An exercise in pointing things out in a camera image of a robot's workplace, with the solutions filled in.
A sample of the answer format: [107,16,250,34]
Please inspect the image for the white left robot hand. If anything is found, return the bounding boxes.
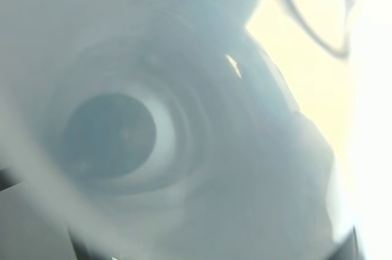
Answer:
[0,167,102,260]

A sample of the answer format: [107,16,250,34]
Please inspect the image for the large translucent white syringe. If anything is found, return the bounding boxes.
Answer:
[0,0,367,260]

